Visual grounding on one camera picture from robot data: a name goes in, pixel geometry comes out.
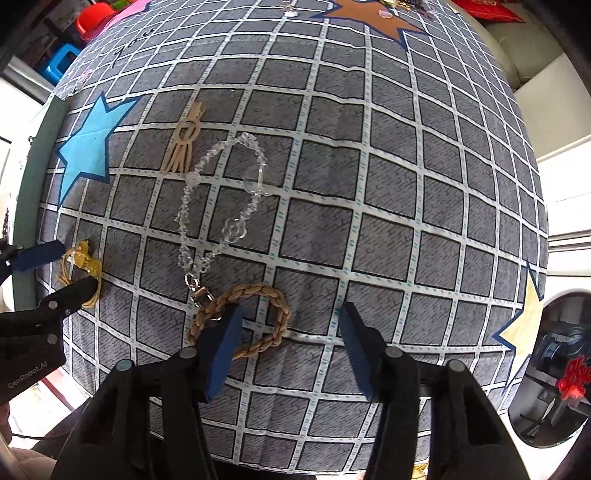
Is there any brown braided bracelet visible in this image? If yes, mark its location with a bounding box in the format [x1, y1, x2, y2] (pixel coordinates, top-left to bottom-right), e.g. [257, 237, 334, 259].
[185, 281, 293, 362]

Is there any clear crystal bead chain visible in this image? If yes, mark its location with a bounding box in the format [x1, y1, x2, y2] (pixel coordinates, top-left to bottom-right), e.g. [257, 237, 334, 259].
[174, 131, 271, 309]

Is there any beige wooden hair clip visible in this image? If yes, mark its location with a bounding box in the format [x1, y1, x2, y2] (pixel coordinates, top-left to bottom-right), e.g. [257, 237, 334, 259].
[160, 101, 206, 175]

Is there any white jewelry tray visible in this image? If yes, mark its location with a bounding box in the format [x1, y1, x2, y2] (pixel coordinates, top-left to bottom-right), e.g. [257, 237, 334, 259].
[0, 94, 73, 312]

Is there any grey checked star tablecloth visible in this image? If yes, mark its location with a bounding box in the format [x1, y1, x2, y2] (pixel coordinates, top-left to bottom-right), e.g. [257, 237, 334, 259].
[37, 1, 547, 473]

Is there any blue plastic stool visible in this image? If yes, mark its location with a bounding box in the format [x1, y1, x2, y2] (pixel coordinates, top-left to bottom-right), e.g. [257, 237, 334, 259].
[39, 43, 80, 85]

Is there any red plastic chair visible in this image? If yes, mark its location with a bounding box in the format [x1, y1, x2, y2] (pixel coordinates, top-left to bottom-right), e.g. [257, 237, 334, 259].
[75, 2, 116, 43]

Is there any beige sofa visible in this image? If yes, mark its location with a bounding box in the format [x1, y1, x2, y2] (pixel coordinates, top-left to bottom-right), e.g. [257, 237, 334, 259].
[479, 18, 567, 91]

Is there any red cushion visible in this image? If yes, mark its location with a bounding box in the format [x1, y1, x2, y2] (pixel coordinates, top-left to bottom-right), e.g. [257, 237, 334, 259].
[453, 0, 524, 23]

